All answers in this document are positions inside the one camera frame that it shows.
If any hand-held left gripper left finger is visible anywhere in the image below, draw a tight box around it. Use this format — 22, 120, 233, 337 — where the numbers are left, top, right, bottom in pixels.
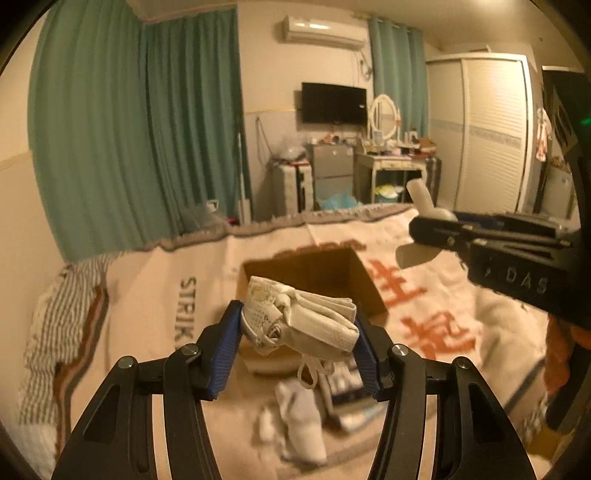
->
51, 300, 244, 480

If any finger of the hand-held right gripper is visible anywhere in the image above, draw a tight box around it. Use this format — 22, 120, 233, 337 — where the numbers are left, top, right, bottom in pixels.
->
453, 210, 580, 237
409, 215, 476, 254

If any clear plastic bag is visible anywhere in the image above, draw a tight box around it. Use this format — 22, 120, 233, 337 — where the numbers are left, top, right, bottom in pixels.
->
179, 200, 232, 234

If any orange fuzzy cloth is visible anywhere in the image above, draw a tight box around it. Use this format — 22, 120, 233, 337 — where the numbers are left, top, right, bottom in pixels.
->
544, 318, 583, 398

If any white crumpled sock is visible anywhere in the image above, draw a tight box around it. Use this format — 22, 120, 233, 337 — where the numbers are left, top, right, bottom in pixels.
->
257, 379, 328, 465

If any pink hanging cloth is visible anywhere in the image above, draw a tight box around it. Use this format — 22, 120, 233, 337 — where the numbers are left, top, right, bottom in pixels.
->
534, 108, 553, 162

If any white sock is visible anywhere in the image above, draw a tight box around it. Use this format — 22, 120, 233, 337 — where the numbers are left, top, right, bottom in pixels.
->
396, 179, 459, 269
257, 379, 328, 465

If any white pole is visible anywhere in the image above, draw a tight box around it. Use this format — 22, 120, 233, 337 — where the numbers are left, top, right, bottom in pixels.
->
236, 133, 253, 223

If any white dressing table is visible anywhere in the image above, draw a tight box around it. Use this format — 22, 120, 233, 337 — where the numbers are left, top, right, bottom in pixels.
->
354, 148, 440, 205

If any white mesh cloth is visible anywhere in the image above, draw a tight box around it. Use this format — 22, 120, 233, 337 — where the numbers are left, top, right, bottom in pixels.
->
242, 276, 362, 389

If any green curtain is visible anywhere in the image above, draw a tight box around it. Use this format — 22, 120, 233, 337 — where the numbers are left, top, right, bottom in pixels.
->
28, 4, 155, 262
142, 9, 253, 228
368, 18, 430, 140

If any white oval mirror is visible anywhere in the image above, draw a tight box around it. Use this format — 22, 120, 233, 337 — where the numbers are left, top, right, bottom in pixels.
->
368, 93, 402, 142

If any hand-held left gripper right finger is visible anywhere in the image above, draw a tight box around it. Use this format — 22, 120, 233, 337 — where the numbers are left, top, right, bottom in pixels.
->
353, 316, 552, 480

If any blue plastic bag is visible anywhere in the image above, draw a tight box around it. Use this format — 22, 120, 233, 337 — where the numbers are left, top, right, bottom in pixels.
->
318, 193, 364, 212

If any white air conditioner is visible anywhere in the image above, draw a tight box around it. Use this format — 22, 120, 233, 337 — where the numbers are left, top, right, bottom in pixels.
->
281, 15, 366, 52

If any brown cardboard box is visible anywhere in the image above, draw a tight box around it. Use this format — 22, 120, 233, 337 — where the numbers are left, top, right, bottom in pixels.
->
235, 246, 389, 376

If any black wall television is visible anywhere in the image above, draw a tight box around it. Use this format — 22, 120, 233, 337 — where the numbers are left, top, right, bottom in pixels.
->
301, 82, 369, 126

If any striped bed sheet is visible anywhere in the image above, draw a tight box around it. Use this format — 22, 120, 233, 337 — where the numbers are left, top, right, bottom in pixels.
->
18, 253, 118, 432

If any blue patterned cloth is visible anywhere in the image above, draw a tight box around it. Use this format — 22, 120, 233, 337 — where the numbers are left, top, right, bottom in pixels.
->
322, 360, 386, 432

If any beige printed blanket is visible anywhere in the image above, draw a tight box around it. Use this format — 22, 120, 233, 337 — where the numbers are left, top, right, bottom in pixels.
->
18, 203, 575, 480

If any white sliding wardrobe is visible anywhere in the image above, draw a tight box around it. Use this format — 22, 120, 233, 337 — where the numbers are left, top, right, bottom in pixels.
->
425, 52, 539, 214

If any grey suitcase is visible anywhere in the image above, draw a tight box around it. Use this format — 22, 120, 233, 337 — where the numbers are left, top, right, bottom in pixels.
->
271, 161, 315, 217

